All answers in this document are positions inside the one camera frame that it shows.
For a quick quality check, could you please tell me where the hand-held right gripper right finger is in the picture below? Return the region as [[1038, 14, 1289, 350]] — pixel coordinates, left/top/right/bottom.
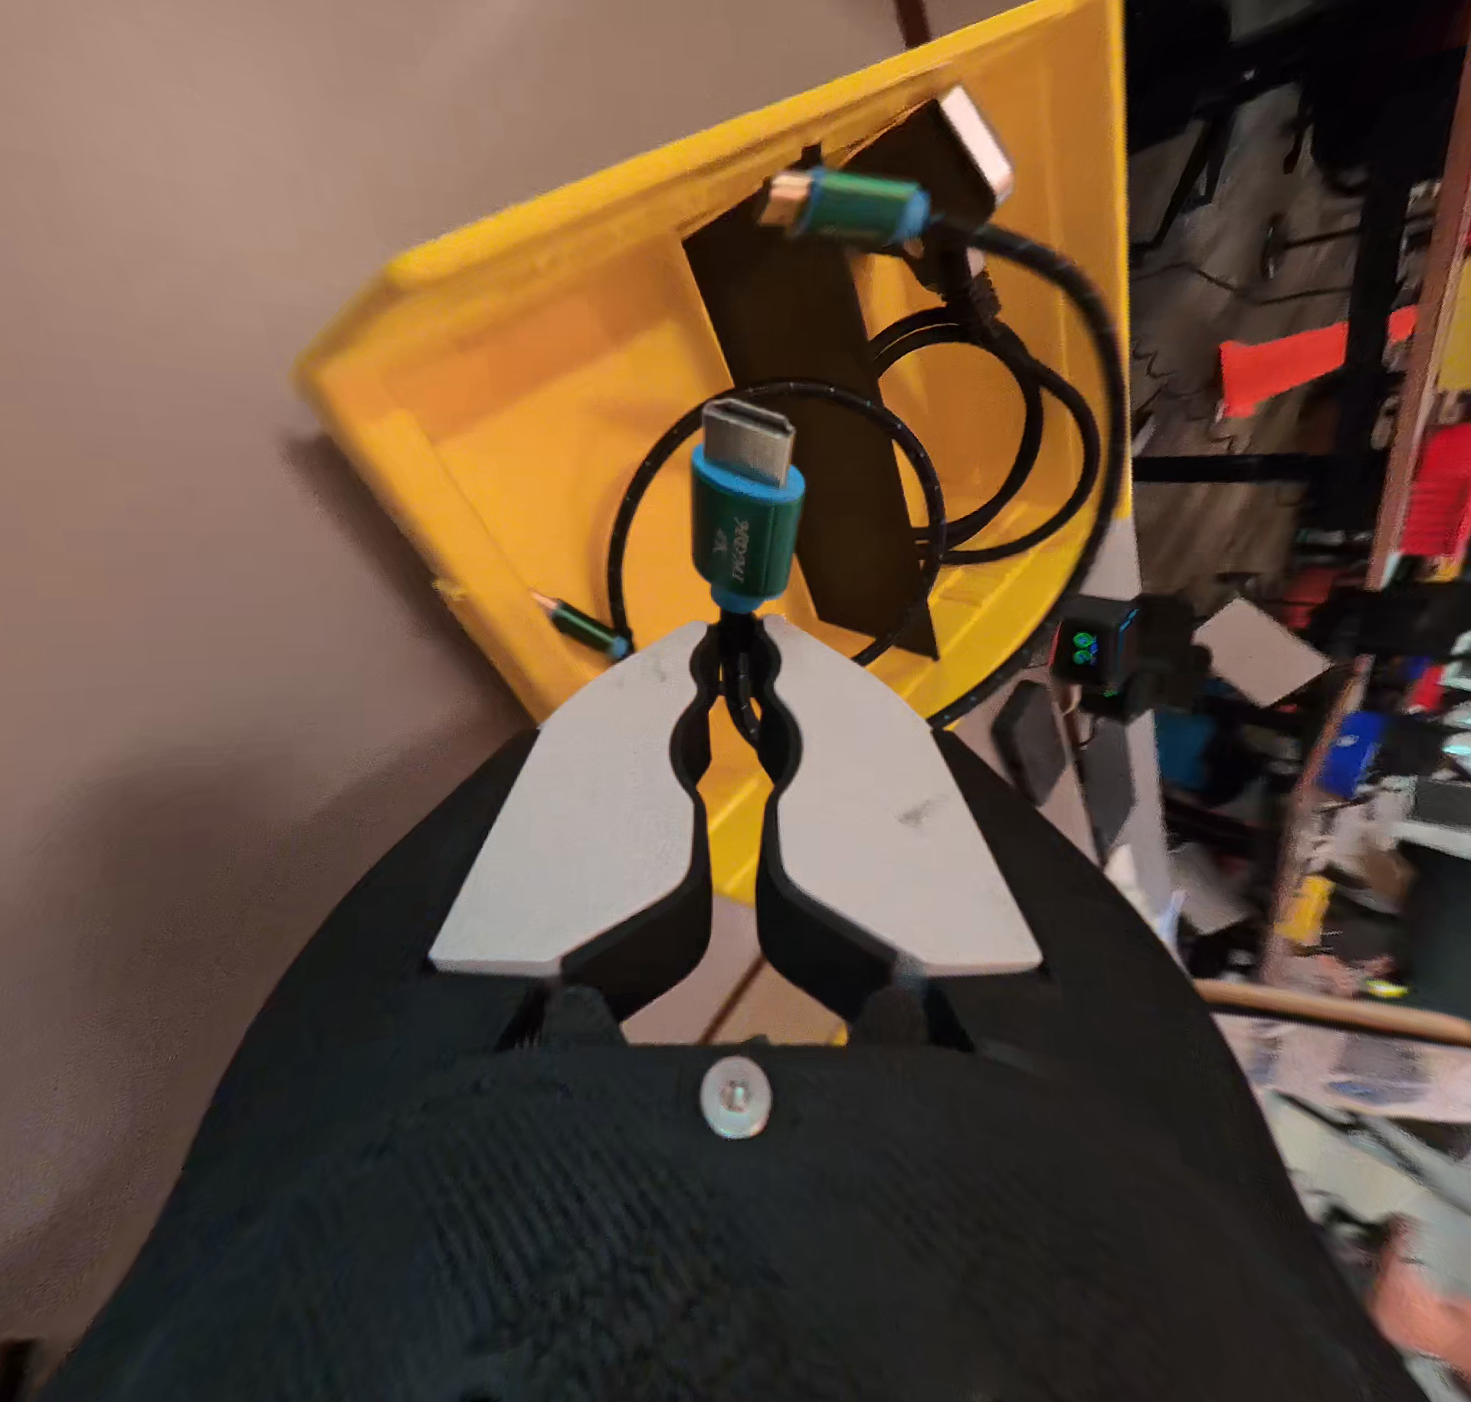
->
[[753, 617, 1047, 1030]]

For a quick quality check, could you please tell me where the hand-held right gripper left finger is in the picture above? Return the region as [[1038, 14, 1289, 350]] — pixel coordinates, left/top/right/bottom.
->
[[427, 618, 716, 1026]]

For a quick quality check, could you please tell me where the braided cable with green plug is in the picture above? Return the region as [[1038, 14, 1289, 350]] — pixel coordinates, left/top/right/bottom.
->
[[532, 385, 951, 764], [762, 165, 1133, 731]]

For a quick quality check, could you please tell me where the yellow plastic bin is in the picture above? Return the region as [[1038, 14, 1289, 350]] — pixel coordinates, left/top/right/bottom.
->
[[292, 0, 1139, 905]]

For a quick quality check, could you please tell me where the black device with green lights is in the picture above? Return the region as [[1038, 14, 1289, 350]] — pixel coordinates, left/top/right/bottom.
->
[[1050, 595, 1208, 727]]

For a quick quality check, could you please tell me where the wooden stick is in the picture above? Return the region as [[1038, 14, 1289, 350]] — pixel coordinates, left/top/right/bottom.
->
[[1194, 980, 1471, 1050]]

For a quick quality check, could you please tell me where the black flat strip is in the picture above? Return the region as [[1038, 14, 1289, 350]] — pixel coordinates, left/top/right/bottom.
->
[[680, 97, 1001, 663]]

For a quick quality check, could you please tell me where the black cable with silver connector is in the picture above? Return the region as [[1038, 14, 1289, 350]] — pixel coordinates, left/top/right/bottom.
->
[[867, 86, 1103, 568]]

